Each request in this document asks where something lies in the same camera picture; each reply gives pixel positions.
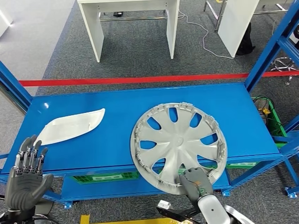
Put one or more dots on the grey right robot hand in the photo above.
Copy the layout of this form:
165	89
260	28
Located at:
197	182

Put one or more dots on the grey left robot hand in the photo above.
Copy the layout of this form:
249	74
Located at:
26	191

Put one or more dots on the grey plastic wheel hubcap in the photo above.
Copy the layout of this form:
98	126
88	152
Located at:
180	145

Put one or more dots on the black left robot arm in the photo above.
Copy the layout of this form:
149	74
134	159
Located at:
18	218

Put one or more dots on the white curved plastic part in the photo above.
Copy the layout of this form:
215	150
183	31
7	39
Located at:
69	125

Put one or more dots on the blue metal shelf rack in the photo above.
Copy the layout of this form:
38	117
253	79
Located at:
93	148

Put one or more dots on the yellow floor tape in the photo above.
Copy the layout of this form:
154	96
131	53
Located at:
140	220

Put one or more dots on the red floor tape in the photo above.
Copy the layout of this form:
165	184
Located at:
116	81

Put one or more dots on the black object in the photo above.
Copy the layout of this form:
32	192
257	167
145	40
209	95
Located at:
245	43

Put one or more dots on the chrome stool base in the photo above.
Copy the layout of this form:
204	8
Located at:
278	61

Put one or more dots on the white desk panel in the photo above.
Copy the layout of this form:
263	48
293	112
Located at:
235	24

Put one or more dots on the white desk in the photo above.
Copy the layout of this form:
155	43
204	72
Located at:
93	34

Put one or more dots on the black power strip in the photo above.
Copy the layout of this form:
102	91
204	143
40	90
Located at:
118	14

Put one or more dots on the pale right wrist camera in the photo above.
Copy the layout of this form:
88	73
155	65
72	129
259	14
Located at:
164	204

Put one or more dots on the steel table frame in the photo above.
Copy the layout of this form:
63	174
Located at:
220	12

